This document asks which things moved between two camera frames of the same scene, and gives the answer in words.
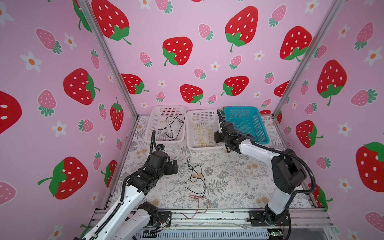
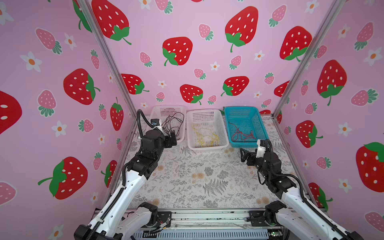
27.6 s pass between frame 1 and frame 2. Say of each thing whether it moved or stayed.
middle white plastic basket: stayed
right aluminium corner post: stayed
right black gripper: moved
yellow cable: stayed
